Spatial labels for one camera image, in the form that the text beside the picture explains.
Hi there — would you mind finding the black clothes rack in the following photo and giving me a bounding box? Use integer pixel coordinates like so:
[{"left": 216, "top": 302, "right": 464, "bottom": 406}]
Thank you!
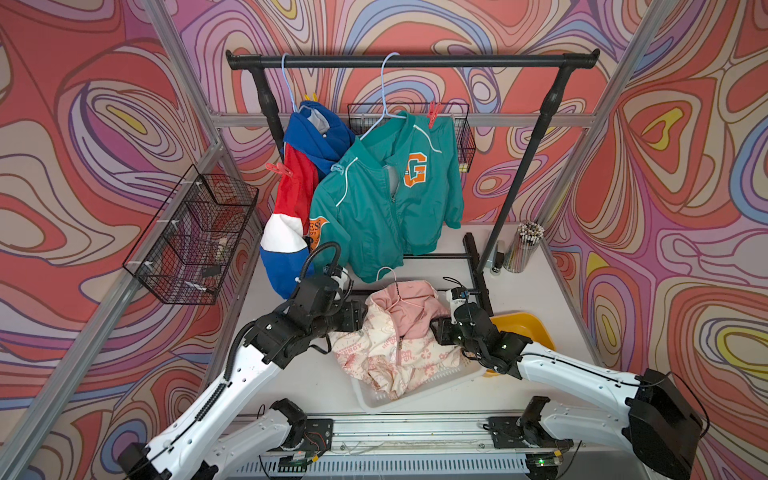
[{"left": 225, "top": 48, "right": 601, "bottom": 313}]

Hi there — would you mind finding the green kids jacket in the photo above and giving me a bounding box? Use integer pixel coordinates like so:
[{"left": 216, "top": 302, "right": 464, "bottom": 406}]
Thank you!
[{"left": 309, "top": 112, "right": 464, "bottom": 283}]

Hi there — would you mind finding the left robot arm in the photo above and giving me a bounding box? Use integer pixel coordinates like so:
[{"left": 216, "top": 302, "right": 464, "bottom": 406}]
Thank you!
[{"left": 117, "top": 267, "right": 366, "bottom": 479}]

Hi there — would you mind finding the pink patterned kids jacket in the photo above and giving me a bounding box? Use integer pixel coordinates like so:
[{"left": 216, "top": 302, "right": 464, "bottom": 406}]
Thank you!
[{"left": 329, "top": 280, "right": 463, "bottom": 400}]

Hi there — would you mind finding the cup of pencils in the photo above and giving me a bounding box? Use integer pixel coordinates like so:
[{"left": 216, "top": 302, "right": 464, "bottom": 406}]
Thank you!
[{"left": 504, "top": 221, "right": 545, "bottom": 273}]

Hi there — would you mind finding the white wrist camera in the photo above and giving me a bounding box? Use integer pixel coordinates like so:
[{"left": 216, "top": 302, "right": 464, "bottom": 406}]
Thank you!
[
  {"left": 330, "top": 266, "right": 351, "bottom": 294},
  {"left": 446, "top": 286, "right": 470, "bottom": 318}
]

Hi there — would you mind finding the black wire basket left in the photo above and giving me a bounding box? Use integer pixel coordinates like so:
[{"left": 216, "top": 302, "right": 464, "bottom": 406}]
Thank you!
[{"left": 122, "top": 166, "right": 259, "bottom": 305}]

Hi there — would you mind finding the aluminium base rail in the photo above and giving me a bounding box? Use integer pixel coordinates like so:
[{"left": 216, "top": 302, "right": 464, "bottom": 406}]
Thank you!
[{"left": 232, "top": 412, "right": 607, "bottom": 479}]

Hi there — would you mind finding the red clothespin on blue jacket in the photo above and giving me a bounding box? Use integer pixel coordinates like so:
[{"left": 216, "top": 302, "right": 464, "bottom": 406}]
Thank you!
[{"left": 264, "top": 162, "right": 293, "bottom": 178}]

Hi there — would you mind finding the white perforated plastic basket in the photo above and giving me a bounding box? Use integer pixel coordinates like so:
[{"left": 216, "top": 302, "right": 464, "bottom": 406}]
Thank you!
[{"left": 351, "top": 357, "right": 486, "bottom": 414}]

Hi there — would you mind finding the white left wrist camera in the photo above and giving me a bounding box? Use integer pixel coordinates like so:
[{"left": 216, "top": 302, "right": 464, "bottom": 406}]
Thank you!
[{"left": 330, "top": 266, "right": 351, "bottom": 294}]

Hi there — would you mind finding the light blue hanger green jacket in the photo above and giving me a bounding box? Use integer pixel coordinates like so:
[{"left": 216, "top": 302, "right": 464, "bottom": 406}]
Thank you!
[{"left": 360, "top": 52, "right": 402, "bottom": 140}]

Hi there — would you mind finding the small black bottle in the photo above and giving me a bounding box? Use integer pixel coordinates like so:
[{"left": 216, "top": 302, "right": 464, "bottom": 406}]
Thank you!
[{"left": 490, "top": 240, "right": 506, "bottom": 275}]

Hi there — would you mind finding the black wire basket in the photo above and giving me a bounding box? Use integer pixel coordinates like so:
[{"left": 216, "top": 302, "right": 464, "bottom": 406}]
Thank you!
[
  {"left": 346, "top": 99, "right": 476, "bottom": 175},
  {"left": 122, "top": 166, "right": 259, "bottom": 305}
]

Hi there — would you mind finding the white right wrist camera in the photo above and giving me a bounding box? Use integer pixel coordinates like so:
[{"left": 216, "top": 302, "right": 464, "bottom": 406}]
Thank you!
[{"left": 446, "top": 286, "right": 470, "bottom": 318}]

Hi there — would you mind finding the red clothespin on green jacket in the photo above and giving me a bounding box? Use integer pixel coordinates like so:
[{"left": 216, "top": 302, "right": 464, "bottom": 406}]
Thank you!
[{"left": 426, "top": 101, "right": 441, "bottom": 129}]

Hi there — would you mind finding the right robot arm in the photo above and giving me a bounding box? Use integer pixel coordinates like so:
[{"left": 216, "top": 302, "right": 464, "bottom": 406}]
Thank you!
[{"left": 430, "top": 303, "right": 705, "bottom": 479}]

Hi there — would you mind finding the pink plastic hanger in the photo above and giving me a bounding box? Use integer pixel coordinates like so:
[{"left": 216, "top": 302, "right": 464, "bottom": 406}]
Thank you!
[{"left": 372, "top": 267, "right": 425, "bottom": 313}]

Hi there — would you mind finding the blue red white jacket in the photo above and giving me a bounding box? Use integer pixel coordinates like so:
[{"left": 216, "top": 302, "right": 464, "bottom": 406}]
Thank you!
[{"left": 260, "top": 100, "right": 355, "bottom": 299}]

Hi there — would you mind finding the black wire basket back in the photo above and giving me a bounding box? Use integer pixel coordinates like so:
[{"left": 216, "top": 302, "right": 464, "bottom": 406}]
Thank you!
[{"left": 346, "top": 99, "right": 476, "bottom": 175}]

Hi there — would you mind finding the yellow plastic tray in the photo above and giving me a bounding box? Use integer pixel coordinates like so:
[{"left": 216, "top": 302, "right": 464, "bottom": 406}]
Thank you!
[{"left": 481, "top": 311, "right": 556, "bottom": 351}]

